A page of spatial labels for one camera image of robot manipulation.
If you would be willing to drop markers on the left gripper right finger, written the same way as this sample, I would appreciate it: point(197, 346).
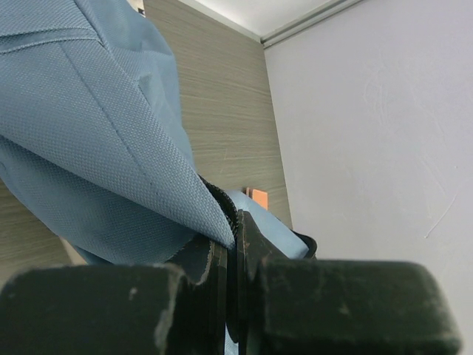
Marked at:
point(310, 306)

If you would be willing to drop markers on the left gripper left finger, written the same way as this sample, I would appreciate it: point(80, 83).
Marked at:
point(177, 307)

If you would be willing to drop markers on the blue student backpack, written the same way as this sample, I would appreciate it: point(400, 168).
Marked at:
point(93, 144)

